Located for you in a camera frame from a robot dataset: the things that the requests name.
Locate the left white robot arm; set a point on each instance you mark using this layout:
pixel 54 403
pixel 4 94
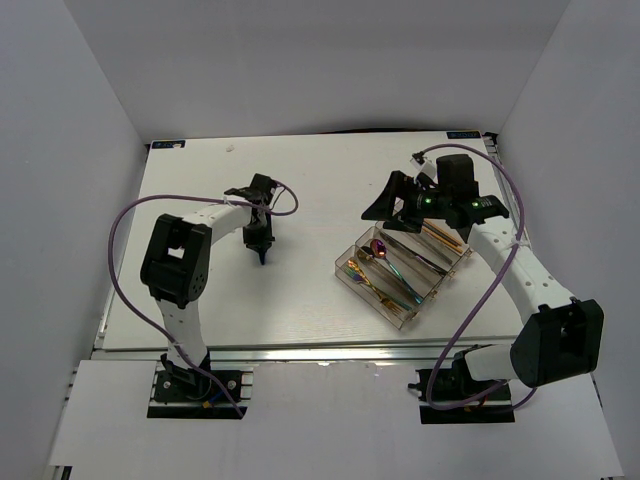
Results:
pixel 176 264

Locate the blue chopstick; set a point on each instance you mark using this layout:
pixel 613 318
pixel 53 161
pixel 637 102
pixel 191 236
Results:
pixel 442 240

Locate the right blue corner sticker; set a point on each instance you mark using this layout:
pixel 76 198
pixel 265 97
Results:
pixel 463 135

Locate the gold fork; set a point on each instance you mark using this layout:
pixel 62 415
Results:
pixel 377 292

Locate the aluminium table rail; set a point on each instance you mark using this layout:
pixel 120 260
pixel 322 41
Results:
pixel 382 352

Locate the orange chopstick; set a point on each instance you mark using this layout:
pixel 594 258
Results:
pixel 443 234

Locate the black knife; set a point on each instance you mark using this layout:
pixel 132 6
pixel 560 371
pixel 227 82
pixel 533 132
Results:
pixel 401 247

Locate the black spoon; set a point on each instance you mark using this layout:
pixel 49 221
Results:
pixel 389 277

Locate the left blue corner sticker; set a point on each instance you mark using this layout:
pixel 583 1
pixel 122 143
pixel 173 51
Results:
pixel 168 144

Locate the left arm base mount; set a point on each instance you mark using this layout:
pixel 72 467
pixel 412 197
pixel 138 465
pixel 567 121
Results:
pixel 173 399

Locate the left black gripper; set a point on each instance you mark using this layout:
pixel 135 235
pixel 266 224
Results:
pixel 264 241

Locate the clear four-slot utensil organizer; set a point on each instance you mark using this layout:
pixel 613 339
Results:
pixel 395 306

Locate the blue corner sticker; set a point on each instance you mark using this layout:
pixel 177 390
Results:
pixel 168 144
pixel 463 135

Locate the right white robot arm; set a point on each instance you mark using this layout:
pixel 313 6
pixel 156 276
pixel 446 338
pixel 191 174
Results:
pixel 561 334

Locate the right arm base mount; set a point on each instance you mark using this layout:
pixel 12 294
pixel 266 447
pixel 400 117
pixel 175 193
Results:
pixel 495 408

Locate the iridescent purple spoon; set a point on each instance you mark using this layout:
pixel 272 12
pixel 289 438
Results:
pixel 380 251

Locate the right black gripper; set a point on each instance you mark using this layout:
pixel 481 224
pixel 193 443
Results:
pixel 383 207

